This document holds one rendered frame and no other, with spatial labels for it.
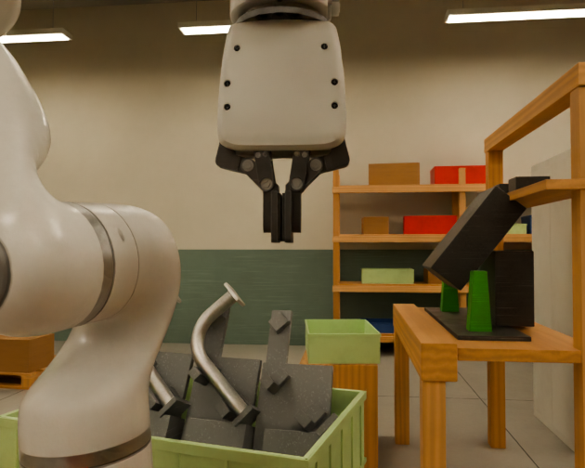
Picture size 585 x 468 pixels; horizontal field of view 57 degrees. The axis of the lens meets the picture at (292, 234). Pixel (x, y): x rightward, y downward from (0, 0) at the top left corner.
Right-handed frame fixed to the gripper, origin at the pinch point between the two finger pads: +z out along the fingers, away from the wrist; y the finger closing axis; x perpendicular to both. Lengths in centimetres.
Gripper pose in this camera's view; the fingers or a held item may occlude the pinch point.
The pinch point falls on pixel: (282, 217)
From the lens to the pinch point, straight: 43.3
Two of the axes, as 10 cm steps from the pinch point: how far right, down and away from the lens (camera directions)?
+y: -10.0, 0.0, 0.5
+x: -0.5, -0.2, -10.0
